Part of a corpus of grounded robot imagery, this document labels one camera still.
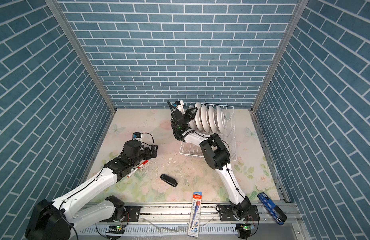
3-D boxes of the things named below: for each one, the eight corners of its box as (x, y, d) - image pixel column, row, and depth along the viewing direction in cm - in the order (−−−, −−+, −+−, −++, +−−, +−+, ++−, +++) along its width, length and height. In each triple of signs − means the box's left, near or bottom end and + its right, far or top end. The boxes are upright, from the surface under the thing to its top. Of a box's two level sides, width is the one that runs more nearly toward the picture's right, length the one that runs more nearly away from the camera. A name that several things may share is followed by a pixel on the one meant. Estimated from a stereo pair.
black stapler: (160, 179, 87) (159, 177, 84) (163, 175, 89) (162, 172, 85) (176, 188, 84) (175, 185, 80) (178, 183, 86) (178, 180, 82)
